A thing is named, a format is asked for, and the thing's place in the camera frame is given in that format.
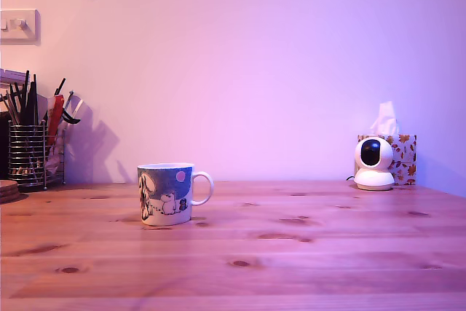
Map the thin black chopstick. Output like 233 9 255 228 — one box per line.
9 83 23 126

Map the thin grey chopstick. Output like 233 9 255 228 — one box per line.
0 92 20 126

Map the silver tool with black hook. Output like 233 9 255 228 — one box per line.
61 89 84 125

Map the white printed paper packet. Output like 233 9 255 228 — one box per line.
45 132 62 178

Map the white mug with cartoon print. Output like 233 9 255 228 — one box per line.
137 162 216 227

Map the white tissue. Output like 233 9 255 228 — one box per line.
370 101 400 136

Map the leaf print tissue box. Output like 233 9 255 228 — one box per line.
357 133 418 186

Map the white wall switch plate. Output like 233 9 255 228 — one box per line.
0 8 42 47

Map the black spatula handle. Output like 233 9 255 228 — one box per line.
28 73 40 126

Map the red handled kitchen tool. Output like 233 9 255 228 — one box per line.
46 93 66 146

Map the chrome wire utensil rack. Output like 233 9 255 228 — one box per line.
7 119 68 192

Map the small white round camera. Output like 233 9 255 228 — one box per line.
354 135 397 192

